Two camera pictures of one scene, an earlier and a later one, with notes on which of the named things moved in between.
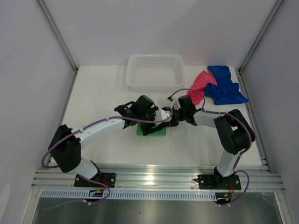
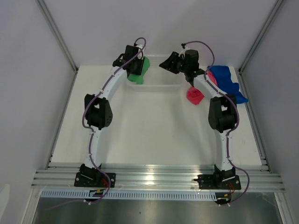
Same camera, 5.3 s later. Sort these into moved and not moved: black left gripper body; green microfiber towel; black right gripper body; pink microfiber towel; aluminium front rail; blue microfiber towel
Moved: green microfiber towel; black left gripper body; black right gripper body
Not moved: pink microfiber towel; aluminium front rail; blue microfiber towel
